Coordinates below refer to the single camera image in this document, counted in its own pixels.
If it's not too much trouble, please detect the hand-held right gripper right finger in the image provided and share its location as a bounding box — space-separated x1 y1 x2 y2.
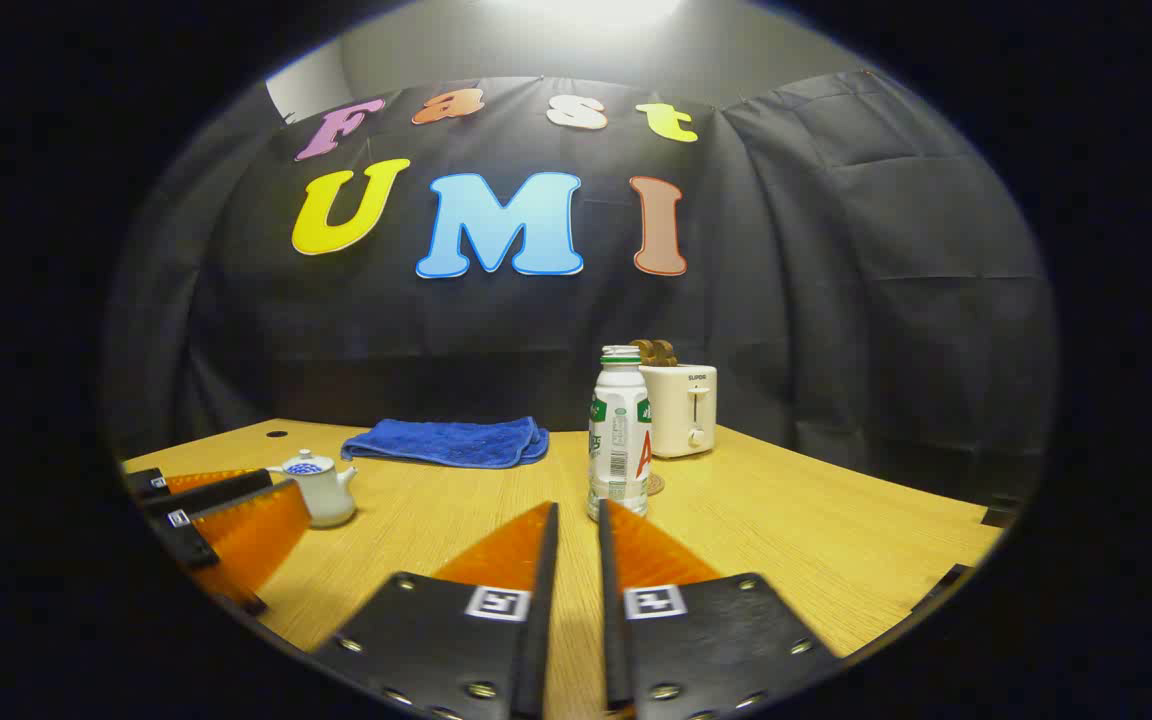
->
598 498 842 720

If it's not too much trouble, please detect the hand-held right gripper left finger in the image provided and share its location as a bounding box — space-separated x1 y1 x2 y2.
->
311 502 559 720

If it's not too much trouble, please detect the white plastic water bottle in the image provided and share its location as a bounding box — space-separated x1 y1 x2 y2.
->
588 346 653 521

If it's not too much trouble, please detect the blue towel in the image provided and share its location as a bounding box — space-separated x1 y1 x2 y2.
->
341 417 550 470

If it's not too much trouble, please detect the cream toaster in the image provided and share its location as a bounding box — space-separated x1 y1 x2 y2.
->
639 363 718 459

